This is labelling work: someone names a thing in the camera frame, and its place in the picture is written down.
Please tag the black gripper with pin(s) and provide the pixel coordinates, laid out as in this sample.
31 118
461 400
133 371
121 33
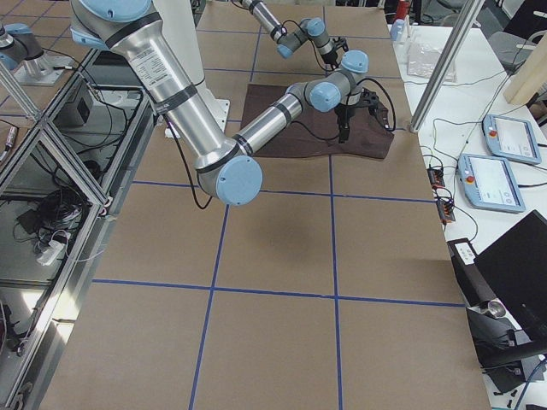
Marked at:
330 55
343 112

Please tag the dark brown t-shirt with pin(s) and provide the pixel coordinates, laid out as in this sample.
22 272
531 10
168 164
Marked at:
316 134

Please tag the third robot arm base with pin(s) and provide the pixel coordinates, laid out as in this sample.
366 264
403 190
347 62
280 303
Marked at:
25 58

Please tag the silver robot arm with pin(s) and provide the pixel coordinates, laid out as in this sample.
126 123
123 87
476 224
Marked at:
225 166
290 30

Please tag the red cylinder bottle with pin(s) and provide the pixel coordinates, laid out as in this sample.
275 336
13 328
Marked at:
402 9

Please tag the orange black circuit board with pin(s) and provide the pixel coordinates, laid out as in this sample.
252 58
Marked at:
436 177

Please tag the near blue teach pendant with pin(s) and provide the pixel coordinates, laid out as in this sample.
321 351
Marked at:
489 183

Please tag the blue teach pendant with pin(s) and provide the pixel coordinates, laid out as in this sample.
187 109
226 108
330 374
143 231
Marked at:
489 183
511 138

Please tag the far blue teach pendant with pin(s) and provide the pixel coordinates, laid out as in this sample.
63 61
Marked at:
511 138

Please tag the black box with label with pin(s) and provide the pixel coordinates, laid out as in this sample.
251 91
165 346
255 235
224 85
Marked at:
473 286

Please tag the black monitor on stand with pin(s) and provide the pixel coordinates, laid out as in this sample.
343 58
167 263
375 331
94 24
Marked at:
514 267

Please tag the white power strip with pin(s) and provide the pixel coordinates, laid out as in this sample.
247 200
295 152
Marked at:
51 253

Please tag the aluminium frame post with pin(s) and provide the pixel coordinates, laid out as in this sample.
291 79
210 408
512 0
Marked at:
450 51

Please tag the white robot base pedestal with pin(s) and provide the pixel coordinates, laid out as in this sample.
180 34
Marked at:
179 29

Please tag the aluminium frame cage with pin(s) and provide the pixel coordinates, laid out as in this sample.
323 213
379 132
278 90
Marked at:
68 153

